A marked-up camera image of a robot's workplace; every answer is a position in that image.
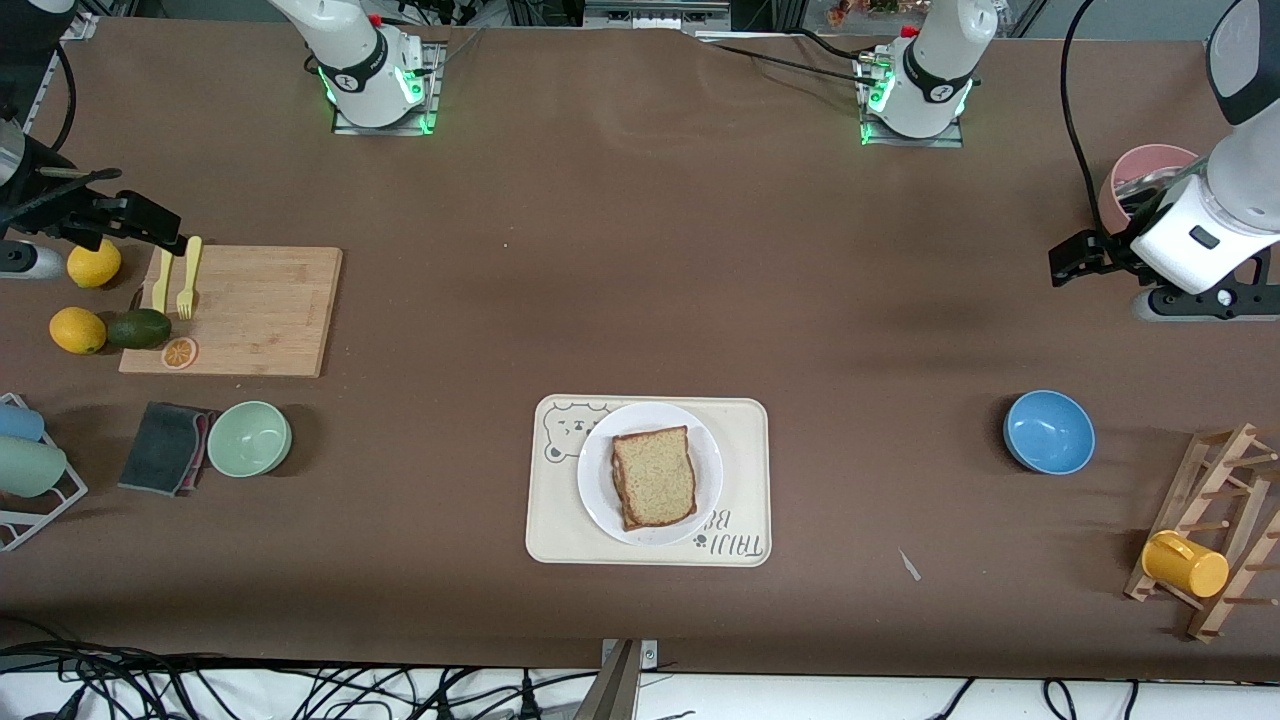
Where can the pale green cup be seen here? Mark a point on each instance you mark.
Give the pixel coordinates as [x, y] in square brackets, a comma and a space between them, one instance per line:
[28, 467]

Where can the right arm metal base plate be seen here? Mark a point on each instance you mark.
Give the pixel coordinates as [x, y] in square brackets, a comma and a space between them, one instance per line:
[432, 95]

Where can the metal clamp bracket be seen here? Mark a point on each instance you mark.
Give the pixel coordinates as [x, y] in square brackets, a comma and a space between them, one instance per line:
[615, 690]

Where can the plain bread slice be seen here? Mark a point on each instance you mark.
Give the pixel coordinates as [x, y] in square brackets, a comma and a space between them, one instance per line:
[658, 478]

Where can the wooden cup rack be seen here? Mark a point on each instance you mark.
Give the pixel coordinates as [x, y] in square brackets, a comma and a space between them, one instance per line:
[1215, 480]

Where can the grey and pink folded cloth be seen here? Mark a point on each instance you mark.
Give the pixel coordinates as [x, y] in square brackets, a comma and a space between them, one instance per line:
[160, 450]

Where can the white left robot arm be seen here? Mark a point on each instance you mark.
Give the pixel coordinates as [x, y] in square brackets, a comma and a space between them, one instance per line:
[935, 70]

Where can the metal spoon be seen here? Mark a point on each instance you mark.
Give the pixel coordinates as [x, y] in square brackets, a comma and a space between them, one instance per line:
[1150, 185]

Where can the pink bowl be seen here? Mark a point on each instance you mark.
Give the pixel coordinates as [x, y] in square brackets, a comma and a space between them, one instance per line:
[1150, 158]

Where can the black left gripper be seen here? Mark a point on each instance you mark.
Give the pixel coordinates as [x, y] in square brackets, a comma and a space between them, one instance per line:
[1117, 246]

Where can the round white plate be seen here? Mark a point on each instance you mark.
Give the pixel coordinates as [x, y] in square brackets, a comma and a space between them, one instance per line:
[595, 480]

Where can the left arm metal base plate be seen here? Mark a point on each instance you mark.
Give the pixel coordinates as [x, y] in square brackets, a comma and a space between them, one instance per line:
[955, 140]

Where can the orange slice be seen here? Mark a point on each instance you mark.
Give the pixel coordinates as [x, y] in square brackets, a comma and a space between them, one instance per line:
[180, 353]

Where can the light green bowl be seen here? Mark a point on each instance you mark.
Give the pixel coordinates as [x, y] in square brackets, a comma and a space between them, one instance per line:
[250, 440]

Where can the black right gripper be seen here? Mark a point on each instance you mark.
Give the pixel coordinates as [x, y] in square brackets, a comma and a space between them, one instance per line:
[52, 203]

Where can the small grey tape scrap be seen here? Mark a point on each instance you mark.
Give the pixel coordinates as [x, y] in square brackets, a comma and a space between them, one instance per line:
[910, 566]

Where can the blue bowl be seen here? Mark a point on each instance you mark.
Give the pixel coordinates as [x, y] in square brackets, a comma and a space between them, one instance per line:
[1050, 432]

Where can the yellow lemon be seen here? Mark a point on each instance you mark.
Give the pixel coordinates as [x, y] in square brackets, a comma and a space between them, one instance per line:
[95, 268]
[78, 332]

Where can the yellow plastic knife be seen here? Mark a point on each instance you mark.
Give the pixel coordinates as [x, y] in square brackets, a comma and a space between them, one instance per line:
[163, 285]

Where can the light blue cup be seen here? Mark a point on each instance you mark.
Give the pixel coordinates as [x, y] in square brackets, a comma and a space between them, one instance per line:
[18, 422]

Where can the wooden cutting board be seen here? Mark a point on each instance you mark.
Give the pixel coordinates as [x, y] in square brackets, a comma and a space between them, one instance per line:
[260, 320]

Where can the yellow plastic fork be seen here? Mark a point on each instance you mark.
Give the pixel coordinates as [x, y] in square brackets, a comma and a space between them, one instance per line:
[188, 285]

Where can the dark green avocado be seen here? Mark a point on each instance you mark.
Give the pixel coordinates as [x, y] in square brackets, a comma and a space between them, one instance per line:
[140, 330]

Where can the beige bear print tray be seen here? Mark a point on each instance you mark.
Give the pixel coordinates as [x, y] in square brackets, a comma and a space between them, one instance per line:
[550, 520]

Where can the yellow cup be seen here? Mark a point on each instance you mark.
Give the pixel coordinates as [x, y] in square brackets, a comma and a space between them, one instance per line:
[1185, 565]

